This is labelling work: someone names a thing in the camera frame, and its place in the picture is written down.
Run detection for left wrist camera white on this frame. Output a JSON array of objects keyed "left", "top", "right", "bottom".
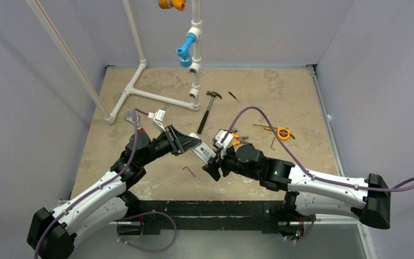
[{"left": 147, "top": 109, "right": 165, "bottom": 132}]

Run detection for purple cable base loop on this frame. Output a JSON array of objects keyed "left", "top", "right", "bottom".
[{"left": 116, "top": 210, "right": 178, "bottom": 253}]

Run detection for red adjustable wrench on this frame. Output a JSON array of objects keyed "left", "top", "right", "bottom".
[{"left": 125, "top": 111, "right": 147, "bottom": 135}]

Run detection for yellow tape measure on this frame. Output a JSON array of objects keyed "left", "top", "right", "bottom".
[{"left": 276, "top": 127, "right": 295, "bottom": 141}]

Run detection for small black screwdriver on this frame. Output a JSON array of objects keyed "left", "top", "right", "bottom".
[{"left": 228, "top": 91, "right": 240, "bottom": 103}]

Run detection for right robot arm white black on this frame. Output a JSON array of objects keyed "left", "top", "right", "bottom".
[{"left": 196, "top": 144, "right": 391, "bottom": 229}]

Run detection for hex key near front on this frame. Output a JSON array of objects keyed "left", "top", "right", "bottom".
[{"left": 182, "top": 166, "right": 196, "bottom": 177}]

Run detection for aluminium rail frame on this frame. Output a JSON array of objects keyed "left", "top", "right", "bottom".
[{"left": 71, "top": 214, "right": 372, "bottom": 258}]

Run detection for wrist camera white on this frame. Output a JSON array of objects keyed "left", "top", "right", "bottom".
[
  {"left": 147, "top": 109, "right": 165, "bottom": 132},
  {"left": 213, "top": 129, "right": 234, "bottom": 158}
]

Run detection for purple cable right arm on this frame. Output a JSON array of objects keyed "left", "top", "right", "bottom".
[{"left": 221, "top": 106, "right": 414, "bottom": 193}]

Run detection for blue pipe fitting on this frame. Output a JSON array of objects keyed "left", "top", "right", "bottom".
[{"left": 176, "top": 33, "right": 197, "bottom": 67}]

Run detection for orange black pliers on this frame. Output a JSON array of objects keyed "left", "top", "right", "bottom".
[{"left": 231, "top": 132, "right": 249, "bottom": 146}]

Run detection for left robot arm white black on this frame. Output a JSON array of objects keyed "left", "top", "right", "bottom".
[{"left": 26, "top": 125, "right": 202, "bottom": 258}]

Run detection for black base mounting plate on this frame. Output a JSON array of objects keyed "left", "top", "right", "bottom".
[{"left": 122, "top": 201, "right": 315, "bottom": 237}]

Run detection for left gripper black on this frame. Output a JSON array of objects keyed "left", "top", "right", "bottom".
[{"left": 140, "top": 125, "right": 201, "bottom": 167}]

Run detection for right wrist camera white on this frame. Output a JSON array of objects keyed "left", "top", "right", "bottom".
[{"left": 213, "top": 129, "right": 234, "bottom": 158}]

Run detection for white PVC pipe frame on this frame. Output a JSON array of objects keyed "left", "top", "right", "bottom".
[{"left": 28, "top": 1, "right": 202, "bottom": 125}]

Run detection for black handled claw hammer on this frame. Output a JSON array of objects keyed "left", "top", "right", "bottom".
[{"left": 197, "top": 91, "right": 222, "bottom": 134}]

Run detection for orange pipe fitting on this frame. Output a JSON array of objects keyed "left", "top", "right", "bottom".
[{"left": 158, "top": 0, "right": 186, "bottom": 11}]

